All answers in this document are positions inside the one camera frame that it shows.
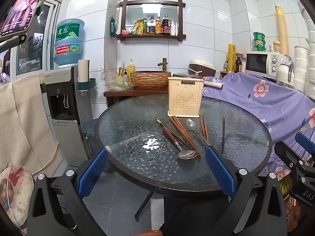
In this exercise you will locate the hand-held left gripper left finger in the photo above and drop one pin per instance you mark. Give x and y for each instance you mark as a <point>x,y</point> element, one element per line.
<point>93,172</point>

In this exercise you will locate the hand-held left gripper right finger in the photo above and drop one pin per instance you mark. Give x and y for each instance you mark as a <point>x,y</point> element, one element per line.
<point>219,172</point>

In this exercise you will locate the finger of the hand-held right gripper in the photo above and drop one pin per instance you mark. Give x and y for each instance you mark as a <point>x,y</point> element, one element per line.
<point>285,152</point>
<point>305,141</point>

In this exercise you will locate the plain black chopstick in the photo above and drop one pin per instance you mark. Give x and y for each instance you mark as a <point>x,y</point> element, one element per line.
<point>223,135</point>

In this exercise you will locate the cream plastic utensil holder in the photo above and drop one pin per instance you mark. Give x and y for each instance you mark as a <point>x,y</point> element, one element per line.
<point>185,103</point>

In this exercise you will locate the purple floral cloth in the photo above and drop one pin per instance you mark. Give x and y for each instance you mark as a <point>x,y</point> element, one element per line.
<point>270,103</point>

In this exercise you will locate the round glass table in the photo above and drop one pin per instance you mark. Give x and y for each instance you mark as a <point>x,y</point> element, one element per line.
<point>137,127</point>

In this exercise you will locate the stacks of white paper bowls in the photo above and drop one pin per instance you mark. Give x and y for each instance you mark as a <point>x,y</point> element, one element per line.
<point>301,66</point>

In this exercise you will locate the dark wooden counter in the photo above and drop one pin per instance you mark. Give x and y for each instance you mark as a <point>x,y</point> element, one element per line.
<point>128,93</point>

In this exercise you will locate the teal cup holder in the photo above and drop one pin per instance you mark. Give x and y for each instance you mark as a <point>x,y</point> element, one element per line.
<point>86,84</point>

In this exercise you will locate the cream frying pan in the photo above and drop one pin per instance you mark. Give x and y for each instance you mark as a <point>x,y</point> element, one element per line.
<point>212,84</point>

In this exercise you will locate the beige cloth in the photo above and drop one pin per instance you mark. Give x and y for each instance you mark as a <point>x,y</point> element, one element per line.
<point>22,118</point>

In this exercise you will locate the white microwave oven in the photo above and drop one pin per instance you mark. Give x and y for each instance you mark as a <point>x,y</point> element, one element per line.
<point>258,62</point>

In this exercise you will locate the clear plastic bag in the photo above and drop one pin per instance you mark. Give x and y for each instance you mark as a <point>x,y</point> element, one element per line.
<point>115,82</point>

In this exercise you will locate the grey water dispenser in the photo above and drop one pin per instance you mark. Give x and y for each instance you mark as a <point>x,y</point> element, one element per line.
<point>61,83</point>

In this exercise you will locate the small wooden box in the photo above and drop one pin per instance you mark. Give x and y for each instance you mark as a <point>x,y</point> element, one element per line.
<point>224,75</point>

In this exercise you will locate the tan jar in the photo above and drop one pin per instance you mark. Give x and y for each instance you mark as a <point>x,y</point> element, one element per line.
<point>276,47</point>

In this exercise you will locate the brown glass bottle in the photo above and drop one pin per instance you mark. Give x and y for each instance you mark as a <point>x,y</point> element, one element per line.
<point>238,65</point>

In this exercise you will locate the glass pan lid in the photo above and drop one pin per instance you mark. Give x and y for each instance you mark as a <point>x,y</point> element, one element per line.
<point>187,74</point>

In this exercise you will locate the white paper cup sleeve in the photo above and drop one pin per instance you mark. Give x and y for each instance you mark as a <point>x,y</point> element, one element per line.
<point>83,70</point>

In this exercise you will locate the small white bottle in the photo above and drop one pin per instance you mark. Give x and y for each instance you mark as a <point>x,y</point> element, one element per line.
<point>225,66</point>

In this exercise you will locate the blue and yellow brushes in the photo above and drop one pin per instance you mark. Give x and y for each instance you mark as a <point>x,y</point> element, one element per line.
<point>121,68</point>

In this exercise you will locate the yellow roll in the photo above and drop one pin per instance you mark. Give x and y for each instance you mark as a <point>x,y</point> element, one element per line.
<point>231,59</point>

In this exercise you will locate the white and brown rice cooker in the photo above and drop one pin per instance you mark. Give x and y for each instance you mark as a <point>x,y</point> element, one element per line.
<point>204,65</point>

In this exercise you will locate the woven pattern sink basin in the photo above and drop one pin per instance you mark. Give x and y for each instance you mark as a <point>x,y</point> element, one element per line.
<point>150,80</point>

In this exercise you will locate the yellow soap pump bottle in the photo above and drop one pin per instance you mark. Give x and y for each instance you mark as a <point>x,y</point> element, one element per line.
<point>130,70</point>

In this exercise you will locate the tall stack of paper cups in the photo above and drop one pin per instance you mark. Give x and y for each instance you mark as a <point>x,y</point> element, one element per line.
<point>281,29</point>

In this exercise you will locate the brass faucet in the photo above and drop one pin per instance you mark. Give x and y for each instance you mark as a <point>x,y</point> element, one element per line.
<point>163,65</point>

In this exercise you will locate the blue water jug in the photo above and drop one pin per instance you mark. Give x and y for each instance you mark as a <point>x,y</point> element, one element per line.
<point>69,54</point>

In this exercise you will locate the grey framed window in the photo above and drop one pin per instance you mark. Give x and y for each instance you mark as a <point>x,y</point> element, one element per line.
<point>32,54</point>

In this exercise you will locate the pink bowl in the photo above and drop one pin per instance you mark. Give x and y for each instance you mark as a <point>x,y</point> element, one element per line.
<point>125,32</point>

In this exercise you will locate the green packet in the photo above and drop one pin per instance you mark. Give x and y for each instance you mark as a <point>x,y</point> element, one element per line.
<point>113,28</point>

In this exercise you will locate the white green pouch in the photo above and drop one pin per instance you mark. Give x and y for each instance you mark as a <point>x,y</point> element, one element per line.
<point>133,29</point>

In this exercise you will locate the white squeeze bottle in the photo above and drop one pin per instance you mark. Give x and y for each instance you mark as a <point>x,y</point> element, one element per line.
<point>176,29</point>

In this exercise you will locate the yellow pouch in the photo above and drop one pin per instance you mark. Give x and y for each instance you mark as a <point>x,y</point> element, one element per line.
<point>139,28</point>

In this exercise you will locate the yellow oil bottle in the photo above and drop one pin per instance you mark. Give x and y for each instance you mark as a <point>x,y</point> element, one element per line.
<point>145,27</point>

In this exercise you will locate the dark sauce bottle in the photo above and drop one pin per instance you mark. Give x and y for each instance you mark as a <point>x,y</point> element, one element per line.
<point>166,27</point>

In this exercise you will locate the purple label bottle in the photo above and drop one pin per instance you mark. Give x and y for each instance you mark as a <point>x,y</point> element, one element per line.
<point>151,27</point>

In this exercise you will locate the yellow label bottle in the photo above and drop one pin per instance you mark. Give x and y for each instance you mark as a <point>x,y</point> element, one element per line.
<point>158,27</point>

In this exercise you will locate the wooden framed mirror shelf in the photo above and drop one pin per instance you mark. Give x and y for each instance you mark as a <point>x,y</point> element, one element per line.
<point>157,8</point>

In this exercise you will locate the smartphone with lit screen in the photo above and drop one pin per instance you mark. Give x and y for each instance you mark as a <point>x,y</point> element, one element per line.
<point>22,7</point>

